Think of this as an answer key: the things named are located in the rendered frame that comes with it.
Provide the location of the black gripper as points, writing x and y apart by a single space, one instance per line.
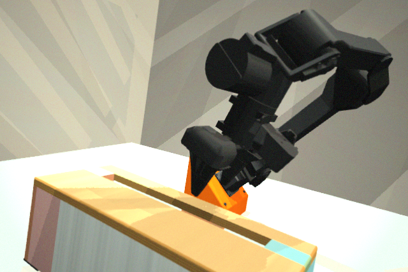
211 151

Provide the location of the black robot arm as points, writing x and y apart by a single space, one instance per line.
264 69

